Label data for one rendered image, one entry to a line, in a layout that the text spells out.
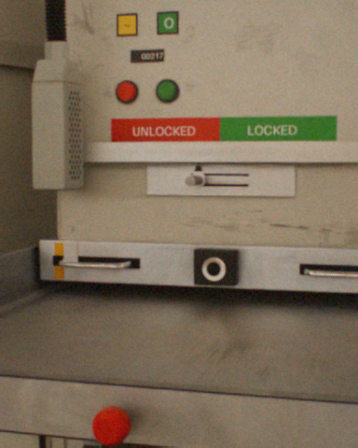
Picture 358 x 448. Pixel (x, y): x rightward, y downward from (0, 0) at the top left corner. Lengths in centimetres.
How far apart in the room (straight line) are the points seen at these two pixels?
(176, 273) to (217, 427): 44
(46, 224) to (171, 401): 78
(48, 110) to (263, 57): 30
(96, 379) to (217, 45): 54
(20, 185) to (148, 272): 36
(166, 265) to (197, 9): 36
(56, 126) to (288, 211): 33
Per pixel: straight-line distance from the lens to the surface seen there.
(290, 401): 68
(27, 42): 140
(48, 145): 104
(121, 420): 67
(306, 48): 107
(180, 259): 109
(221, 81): 109
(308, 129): 106
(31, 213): 139
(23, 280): 114
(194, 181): 104
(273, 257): 107
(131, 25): 113
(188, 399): 69
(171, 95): 109
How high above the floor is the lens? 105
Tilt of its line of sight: 4 degrees down
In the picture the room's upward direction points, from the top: straight up
